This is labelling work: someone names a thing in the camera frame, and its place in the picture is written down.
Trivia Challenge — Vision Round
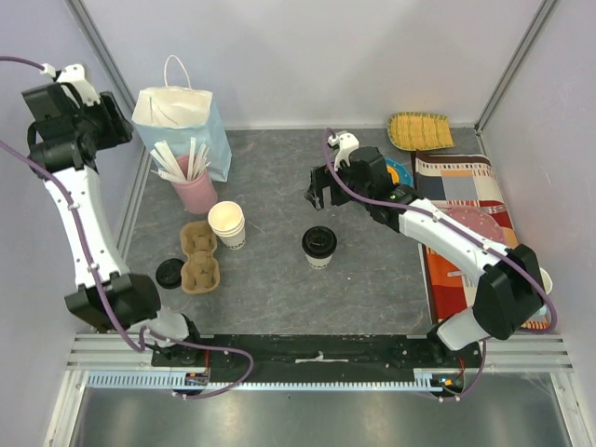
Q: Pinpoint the pink straw holder cup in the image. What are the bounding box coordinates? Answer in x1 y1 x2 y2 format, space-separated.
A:
171 170 218 215

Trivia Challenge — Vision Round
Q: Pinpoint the pink dotted plate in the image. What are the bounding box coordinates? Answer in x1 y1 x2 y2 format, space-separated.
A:
445 206 505 243

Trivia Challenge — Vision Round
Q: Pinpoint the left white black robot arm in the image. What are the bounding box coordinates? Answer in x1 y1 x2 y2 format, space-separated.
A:
22 81 205 366

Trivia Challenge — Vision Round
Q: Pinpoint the light blue paper bag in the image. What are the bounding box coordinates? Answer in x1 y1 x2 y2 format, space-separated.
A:
132 64 232 183

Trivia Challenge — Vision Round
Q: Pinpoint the yellow woven tray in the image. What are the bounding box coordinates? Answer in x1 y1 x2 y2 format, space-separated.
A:
387 112 454 152

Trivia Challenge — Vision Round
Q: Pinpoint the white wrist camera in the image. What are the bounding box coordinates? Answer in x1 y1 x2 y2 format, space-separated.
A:
328 130 359 171
57 63 101 107

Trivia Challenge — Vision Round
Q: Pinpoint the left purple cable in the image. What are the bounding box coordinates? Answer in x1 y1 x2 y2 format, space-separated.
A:
0 55 255 401

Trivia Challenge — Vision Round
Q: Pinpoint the colourful patterned placemat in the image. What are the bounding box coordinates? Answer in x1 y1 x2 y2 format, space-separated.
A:
409 149 530 325

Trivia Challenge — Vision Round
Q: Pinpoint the black plastic cup lid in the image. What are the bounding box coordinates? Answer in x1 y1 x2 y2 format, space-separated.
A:
302 225 337 259

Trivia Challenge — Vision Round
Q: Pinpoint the stack of white paper cups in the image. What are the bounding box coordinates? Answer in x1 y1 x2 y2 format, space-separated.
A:
208 201 246 250

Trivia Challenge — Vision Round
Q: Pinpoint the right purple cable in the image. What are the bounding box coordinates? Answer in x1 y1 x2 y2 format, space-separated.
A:
323 127 559 402

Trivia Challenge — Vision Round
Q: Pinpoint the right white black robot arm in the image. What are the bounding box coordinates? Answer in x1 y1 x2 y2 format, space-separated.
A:
305 143 548 367

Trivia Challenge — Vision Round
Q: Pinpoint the slotted cable duct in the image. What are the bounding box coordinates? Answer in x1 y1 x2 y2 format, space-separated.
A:
86 371 454 392

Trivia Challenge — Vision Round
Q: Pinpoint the brown cardboard cup carrier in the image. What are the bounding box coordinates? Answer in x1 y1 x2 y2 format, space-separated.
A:
180 221 221 295

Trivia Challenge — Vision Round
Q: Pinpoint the white wrapped straws bundle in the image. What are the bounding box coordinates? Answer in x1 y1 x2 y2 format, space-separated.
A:
149 138 210 183

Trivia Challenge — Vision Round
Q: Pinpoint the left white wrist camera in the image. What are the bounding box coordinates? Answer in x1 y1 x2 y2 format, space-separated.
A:
57 63 101 107

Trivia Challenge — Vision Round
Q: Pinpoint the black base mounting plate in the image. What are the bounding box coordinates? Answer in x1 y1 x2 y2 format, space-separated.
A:
151 334 481 382

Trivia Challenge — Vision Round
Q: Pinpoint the purple cable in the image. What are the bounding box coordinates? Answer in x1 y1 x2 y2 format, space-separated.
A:
0 55 255 401
323 127 559 402

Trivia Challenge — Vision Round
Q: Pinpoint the light blue mug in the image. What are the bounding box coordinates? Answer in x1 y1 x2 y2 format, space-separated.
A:
536 267 553 317

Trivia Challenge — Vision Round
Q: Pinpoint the blue dotted plate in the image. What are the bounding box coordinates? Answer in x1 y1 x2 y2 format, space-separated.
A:
386 158 413 187

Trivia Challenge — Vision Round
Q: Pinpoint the orange bowl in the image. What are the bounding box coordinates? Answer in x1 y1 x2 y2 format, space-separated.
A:
387 167 400 184

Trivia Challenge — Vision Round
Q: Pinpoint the single white paper cup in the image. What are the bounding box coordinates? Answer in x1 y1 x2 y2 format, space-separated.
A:
305 250 334 270

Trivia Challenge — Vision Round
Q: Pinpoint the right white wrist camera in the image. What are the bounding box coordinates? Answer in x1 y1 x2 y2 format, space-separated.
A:
328 130 359 171

